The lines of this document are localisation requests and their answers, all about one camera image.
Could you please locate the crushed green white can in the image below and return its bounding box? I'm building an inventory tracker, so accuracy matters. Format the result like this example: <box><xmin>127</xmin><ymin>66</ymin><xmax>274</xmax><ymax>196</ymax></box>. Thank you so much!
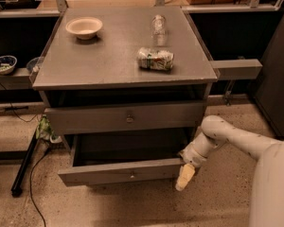
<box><xmin>136</xmin><ymin>47</ymin><xmax>174</xmax><ymax>71</ymax></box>

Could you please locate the clear plastic bottle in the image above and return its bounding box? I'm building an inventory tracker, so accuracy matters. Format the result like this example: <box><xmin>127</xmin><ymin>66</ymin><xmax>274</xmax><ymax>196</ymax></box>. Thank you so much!
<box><xmin>151</xmin><ymin>14</ymin><xmax>167</xmax><ymax>46</ymax></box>

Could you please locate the grey left counter shelf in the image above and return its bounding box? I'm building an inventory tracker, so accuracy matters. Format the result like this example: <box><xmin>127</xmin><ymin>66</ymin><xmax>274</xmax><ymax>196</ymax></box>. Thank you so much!
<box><xmin>0</xmin><ymin>68</ymin><xmax>32</xmax><ymax>91</ymax></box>

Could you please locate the grey drawer cabinet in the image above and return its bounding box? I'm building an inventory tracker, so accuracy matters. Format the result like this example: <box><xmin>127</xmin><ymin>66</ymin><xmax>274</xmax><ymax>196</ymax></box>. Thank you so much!
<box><xmin>31</xmin><ymin>6</ymin><xmax>219</xmax><ymax>185</ymax></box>

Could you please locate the green white bag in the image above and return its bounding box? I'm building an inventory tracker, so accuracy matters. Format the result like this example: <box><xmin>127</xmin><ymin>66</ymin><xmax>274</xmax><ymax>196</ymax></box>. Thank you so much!
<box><xmin>36</xmin><ymin>115</ymin><xmax>62</xmax><ymax>144</ymax></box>

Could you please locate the grey top drawer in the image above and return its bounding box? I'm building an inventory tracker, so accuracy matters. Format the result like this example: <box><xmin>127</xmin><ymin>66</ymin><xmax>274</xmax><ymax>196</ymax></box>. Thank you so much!
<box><xmin>45</xmin><ymin>101</ymin><xmax>205</xmax><ymax>135</ymax></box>

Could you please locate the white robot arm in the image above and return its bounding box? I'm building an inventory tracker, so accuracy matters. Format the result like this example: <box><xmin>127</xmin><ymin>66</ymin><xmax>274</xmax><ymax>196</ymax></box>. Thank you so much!
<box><xmin>175</xmin><ymin>115</ymin><xmax>284</xmax><ymax>227</ymax></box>

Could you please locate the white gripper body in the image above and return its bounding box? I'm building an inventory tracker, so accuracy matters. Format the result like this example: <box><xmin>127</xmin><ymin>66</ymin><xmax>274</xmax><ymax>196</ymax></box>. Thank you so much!
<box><xmin>181</xmin><ymin>132</ymin><xmax>224</xmax><ymax>167</ymax></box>

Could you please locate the grey side shelf block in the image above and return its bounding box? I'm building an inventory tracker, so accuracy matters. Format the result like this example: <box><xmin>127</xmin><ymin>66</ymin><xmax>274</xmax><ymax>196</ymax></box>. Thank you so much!
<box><xmin>210</xmin><ymin>59</ymin><xmax>262</xmax><ymax>80</ymax></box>

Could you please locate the clear glass bowl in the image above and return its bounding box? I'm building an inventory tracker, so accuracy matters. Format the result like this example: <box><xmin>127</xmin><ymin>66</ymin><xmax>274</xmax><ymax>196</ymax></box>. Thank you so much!
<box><xmin>26</xmin><ymin>57</ymin><xmax>44</xmax><ymax>74</ymax></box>

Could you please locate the beige bowl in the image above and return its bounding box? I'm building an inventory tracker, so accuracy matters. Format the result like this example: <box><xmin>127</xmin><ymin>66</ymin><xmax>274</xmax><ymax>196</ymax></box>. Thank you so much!
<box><xmin>65</xmin><ymin>17</ymin><xmax>103</xmax><ymax>40</ymax></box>

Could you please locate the black floor cable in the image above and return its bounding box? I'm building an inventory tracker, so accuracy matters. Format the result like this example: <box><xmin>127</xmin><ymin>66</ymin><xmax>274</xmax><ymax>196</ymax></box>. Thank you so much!
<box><xmin>28</xmin><ymin>147</ymin><xmax>51</xmax><ymax>227</ymax></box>

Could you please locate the blue patterned bowl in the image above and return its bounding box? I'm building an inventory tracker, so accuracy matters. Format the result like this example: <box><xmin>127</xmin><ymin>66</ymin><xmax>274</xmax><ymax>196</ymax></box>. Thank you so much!
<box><xmin>0</xmin><ymin>55</ymin><xmax>17</xmax><ymax>75</ymax></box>

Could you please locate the black pole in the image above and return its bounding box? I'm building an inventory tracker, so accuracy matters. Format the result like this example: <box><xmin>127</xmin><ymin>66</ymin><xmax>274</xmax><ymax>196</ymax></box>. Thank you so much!
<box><xmin>10</xmin><ymin>134</ymin><xmax>38</xmax><ymax>198</ymax></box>

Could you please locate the grey drawer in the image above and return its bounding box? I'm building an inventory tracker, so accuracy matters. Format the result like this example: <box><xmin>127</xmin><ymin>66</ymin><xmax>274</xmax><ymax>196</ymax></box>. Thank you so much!
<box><xmin>45</xmin><ymin>101</ymin><xmax>205</xmax><ymax>135</ymax></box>
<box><xmin>58</xmin><ymin>128</ymin><xmax>194</xmax><ymax>186</ymax></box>

